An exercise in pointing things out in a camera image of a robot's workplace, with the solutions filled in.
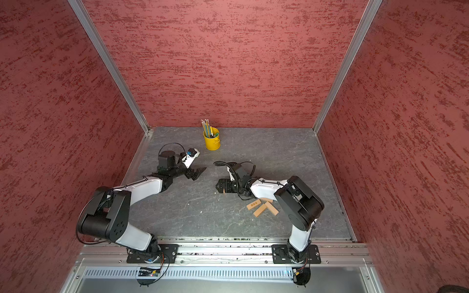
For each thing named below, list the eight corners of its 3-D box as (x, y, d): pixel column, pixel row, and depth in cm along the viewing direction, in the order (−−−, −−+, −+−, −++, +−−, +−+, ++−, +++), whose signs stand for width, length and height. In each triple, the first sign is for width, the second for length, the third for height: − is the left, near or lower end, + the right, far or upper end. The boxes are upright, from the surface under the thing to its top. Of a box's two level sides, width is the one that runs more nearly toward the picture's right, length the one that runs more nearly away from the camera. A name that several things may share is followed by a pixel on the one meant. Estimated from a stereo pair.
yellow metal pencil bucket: (204, 151, 111) (201, 140, 102) (206, 138, 117) (204, 127, 109) (219, 151, 111) (218, 140, 103) (220, 138, 117) (219, 127, 109)
